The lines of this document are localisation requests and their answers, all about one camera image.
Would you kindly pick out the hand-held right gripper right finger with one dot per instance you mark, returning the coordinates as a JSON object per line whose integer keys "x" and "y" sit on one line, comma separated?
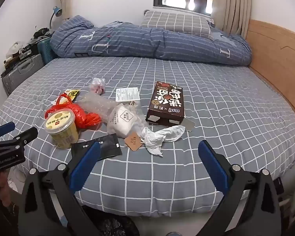
{"x": 213, "y": 167}

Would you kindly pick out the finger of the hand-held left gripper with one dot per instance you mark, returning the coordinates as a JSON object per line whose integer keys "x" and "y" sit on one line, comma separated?
{"x": 5, "y": 128}
{"x": 27, "y": 134}

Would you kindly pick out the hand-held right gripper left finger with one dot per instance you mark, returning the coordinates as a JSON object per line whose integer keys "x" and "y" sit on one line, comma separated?
{"x": 84, "y": 167}

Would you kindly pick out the black foil packet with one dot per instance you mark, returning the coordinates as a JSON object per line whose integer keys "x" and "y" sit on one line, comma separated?
{"x": 108, "y": 147}

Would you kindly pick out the yellow lidded cup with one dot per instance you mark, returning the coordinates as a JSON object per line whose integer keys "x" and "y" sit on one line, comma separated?
{"x": 64, "y": 132}

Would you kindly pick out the red plastic bag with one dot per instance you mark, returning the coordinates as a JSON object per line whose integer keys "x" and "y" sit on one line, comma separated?
{"x": 86, "y": 118}

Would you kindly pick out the brown paper tag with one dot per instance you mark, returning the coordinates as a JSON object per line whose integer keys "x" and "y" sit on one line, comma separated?
{"x": 134, "y": 141}

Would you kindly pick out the clear bag with white cloth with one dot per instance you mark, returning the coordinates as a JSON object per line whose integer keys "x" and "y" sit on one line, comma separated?
{"x": 123, "y": 123}

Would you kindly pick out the yellow snack packet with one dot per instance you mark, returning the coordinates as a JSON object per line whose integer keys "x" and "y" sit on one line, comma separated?
{"x": 72, "y": 94}

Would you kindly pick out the clear plastic bag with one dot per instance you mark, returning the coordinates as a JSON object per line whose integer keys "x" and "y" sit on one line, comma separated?
{"x": 95, "y": 104}

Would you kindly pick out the white tissue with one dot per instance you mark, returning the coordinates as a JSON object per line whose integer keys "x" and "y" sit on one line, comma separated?
{"x": 157, "y": 137}

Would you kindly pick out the black plastic bag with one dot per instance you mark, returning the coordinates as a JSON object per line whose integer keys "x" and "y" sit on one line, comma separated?
{"x": 118, "y": 226}

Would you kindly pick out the brown cardboard box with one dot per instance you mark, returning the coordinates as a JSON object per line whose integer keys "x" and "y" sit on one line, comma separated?
{"x": 167, "y": 103}

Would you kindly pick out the white plastic bag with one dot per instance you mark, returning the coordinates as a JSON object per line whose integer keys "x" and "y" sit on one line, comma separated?
{"x": 97, "y": 84}

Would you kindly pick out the grey suitcase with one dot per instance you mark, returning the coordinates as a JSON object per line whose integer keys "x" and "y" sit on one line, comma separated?
{"x": 22, "y": 71}

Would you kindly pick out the pile of dark clutter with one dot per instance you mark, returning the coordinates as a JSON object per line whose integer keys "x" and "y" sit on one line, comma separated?
{"x": 19, "y": 54}

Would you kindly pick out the teal suitcase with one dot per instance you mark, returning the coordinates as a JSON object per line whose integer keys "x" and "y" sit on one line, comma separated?
{"x": 45, "y": 50}

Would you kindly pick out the black tangled object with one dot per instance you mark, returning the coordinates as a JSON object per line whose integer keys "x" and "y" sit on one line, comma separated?
{"x": 40, "y": 32}

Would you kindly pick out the wooden headboard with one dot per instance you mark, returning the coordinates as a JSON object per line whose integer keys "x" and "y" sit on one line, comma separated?
{"x": 280, "y": 59}

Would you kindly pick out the blue desk lamp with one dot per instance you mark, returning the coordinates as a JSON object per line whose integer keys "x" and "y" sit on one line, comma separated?
{"x": 57, "y": 10}

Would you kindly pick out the blue striped quilt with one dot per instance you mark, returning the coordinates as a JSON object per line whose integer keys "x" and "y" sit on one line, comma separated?
{"x": 137, "y": 41}

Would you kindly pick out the grey checked pillow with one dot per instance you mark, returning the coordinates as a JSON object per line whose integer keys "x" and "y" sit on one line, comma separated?
{"x": 174, "y": 22}

